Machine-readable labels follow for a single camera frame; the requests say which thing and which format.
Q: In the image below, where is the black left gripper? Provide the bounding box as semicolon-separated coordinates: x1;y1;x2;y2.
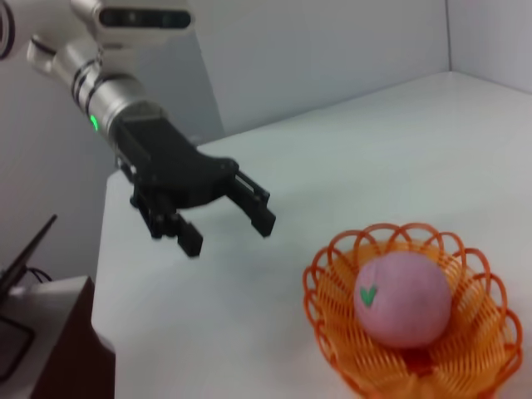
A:
111;115;278;259

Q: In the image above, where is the pink peach with green leaf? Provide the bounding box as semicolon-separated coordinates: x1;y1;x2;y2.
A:
353;254;453;349

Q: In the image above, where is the orange plastic woven basket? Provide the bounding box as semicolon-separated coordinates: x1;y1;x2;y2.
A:
302;223;524;399

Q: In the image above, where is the black router antenna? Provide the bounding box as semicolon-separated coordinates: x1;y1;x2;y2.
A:
0;214;58;303

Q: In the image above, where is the black flat device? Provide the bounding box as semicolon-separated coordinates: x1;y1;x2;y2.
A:
0;315;34;382

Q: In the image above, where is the thin black wire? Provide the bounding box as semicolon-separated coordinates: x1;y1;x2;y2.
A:
24;268;53;284

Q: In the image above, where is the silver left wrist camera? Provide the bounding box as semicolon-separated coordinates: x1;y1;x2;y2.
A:
70;0;196;47

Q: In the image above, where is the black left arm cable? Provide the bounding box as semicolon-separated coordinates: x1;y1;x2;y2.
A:
0;7;18;60

